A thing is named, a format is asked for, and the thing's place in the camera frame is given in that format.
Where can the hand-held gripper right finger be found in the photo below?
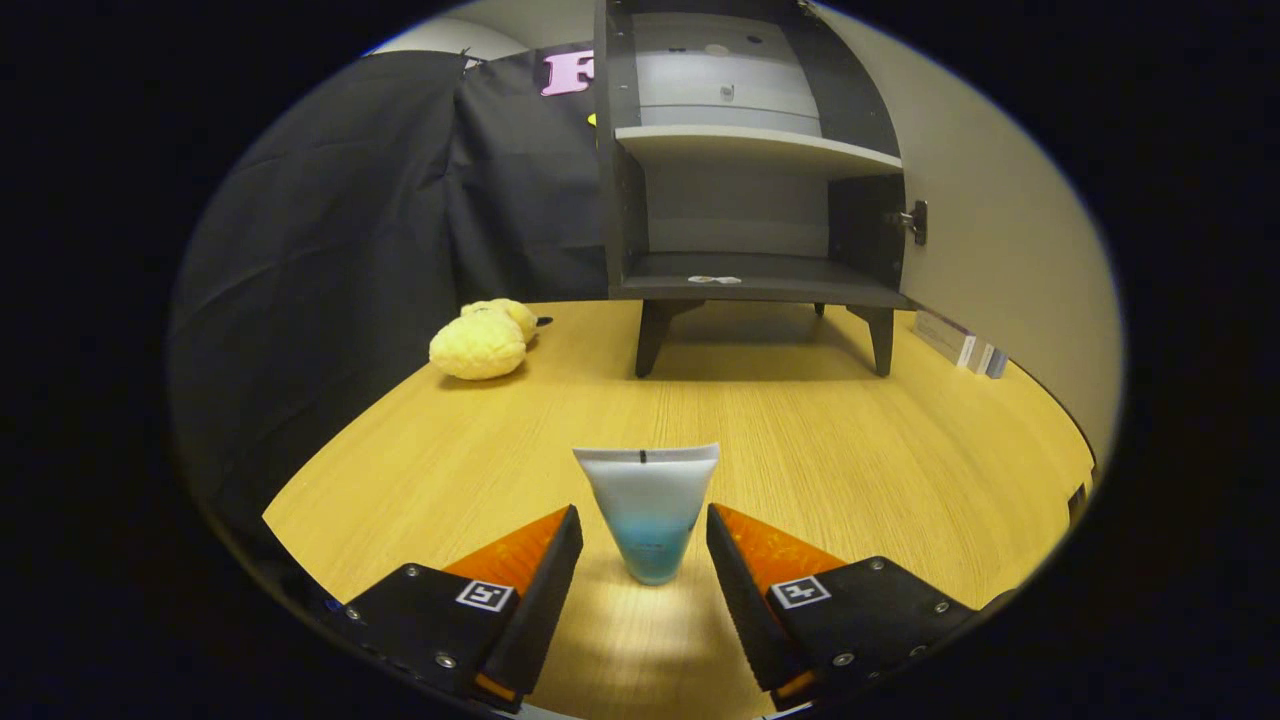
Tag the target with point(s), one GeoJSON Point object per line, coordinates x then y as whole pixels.
{"type": "Point", "coordinates": [745, 610]}

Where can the beige cabinet door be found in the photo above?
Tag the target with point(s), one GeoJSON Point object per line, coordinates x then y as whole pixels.
{"type": "Point", "coordinates": [1000, 230]}

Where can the dark grey cabinet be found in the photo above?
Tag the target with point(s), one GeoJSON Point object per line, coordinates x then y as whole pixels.
{"type": "Point", "coordinates": [740, 200]}

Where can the metal door hinge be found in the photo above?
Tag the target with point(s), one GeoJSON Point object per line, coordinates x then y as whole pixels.
{"type": "Point", "coordinates": [915, 222]}

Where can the yellow plush toy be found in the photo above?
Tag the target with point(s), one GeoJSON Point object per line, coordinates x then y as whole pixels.
{"type": "Point", "coordinates": [480, 345]}

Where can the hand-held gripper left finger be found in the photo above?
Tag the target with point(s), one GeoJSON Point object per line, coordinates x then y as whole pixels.
{"type": "Point", "coordinates": [540, 610]}

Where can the black backdrop cloth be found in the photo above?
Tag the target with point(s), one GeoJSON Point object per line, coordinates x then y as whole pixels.
{"type": "Point", "coordinates": [330, 250]}

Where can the dark spine book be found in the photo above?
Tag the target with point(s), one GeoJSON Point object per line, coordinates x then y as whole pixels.
{"type": "Point", "coordinates": [982, 357]}

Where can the white and blue tube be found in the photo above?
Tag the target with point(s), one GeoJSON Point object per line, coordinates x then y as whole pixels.
{"type": "Point", "coordinates": [648, 510]}

